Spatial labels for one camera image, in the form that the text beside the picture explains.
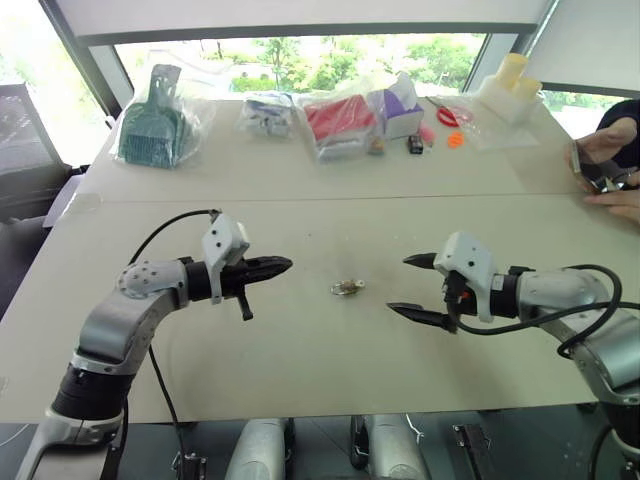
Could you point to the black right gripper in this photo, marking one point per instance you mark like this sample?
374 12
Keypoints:
457 300

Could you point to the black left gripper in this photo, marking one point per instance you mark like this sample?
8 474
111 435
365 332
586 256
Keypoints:
234 280

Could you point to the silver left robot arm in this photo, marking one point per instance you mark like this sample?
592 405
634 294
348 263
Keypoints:
125 320

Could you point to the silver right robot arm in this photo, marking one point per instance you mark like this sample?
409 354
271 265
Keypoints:
560 287

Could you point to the person's left hand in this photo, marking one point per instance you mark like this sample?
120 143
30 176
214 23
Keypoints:
625 202

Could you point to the small metal padlock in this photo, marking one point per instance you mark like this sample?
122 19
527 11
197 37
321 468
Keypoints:
356 286

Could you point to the small black device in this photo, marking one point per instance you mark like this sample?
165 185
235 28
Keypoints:
416 144

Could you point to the small colourful box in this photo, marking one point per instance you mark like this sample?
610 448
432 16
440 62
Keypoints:
376 146

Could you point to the pink small object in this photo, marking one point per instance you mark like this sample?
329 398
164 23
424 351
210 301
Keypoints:
427 136

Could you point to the plastic bag with blue-white items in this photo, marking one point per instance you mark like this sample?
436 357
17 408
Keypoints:
267 115

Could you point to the grey rounded shape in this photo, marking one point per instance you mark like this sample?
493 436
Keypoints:
395 450
260 450

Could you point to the plastic bag with red cloth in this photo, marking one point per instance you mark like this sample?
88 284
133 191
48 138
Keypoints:
340 122

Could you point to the clear plastic bag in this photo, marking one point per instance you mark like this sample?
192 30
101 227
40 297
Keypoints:
500 132

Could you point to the purple tissue box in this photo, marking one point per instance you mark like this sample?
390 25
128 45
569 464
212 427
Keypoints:
397 112

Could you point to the green dustpan in plastic bag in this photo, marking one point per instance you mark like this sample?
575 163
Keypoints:
150 130

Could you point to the smartphone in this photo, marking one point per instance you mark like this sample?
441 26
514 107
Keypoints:
576 157

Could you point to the white holder with yellowish cylinders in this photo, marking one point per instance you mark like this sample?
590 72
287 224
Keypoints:
507 90

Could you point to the black object with metal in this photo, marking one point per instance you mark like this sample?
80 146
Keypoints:
612 181

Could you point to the person's dark sleeve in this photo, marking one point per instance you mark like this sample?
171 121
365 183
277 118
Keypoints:
625 112

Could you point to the black chair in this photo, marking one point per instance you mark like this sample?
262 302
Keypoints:
25 150

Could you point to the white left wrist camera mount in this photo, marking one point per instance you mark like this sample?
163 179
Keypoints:
220 240

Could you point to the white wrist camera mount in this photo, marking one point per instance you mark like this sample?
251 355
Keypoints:
220 240
467 255

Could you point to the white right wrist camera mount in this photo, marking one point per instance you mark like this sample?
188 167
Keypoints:
467 255

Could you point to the black table bracket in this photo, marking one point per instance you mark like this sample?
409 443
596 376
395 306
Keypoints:
190 467
359 442
472 450

